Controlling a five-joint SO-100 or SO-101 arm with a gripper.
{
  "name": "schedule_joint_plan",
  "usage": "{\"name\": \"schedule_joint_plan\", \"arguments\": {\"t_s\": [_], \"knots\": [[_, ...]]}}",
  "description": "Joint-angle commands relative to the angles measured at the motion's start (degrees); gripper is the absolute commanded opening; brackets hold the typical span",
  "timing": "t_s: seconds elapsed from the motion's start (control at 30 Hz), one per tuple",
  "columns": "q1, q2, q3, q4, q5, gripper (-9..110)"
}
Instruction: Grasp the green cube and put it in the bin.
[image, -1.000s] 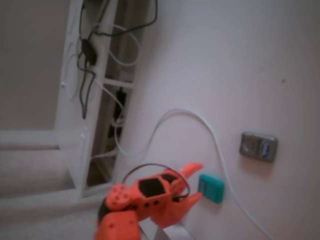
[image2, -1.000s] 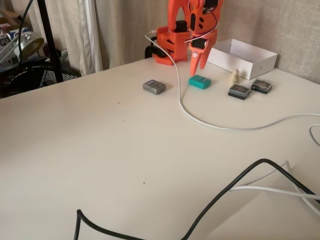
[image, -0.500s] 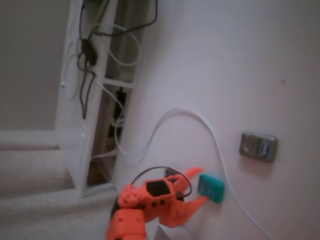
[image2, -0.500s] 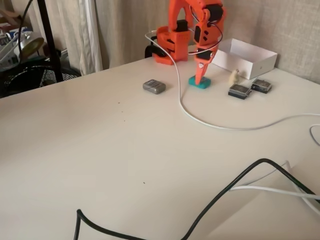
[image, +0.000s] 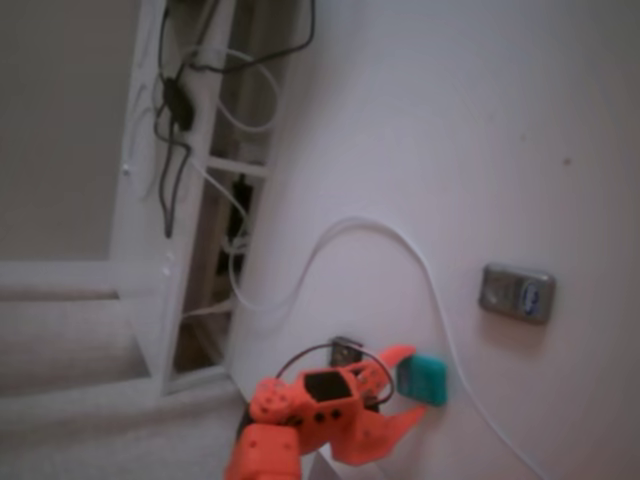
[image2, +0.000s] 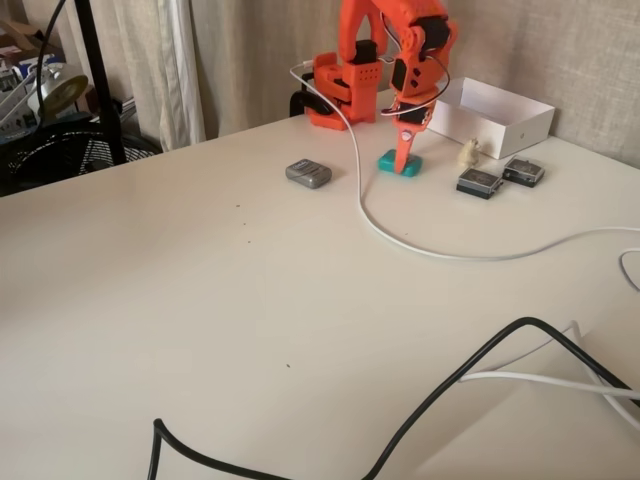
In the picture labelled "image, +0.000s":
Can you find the looped white cable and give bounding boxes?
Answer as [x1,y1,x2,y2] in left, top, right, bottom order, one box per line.
[189,47,281,134]

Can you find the gray floss box blue label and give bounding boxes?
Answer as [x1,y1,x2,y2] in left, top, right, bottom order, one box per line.
[478,263,557,326]

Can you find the black plug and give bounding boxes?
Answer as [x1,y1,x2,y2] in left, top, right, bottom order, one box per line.
[227,173,254,241]

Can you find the white metal frame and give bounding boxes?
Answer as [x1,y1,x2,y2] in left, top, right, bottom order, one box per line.
[0,0,284,399]

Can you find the small black plastic case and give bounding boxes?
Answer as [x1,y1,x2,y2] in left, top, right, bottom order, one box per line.
[328,336,365,367]

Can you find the black cable with inline adapter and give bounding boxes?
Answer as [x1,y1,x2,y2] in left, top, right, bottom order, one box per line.
[153,0,317,239]

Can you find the thin gripper motor wire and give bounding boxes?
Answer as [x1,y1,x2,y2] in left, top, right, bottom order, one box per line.
[276,342,400,407]

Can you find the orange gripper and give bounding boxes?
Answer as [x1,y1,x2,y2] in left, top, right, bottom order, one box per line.
[292,343,430,467]

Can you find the long white table cable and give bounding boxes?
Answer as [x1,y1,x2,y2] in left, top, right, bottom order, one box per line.
[227,215,551,480]

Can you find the thin white cable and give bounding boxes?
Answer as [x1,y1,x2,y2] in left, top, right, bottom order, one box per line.
[189,159,251,251]

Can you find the teal green floss box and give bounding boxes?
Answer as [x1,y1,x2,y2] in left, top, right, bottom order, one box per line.
[394,352,449,409]

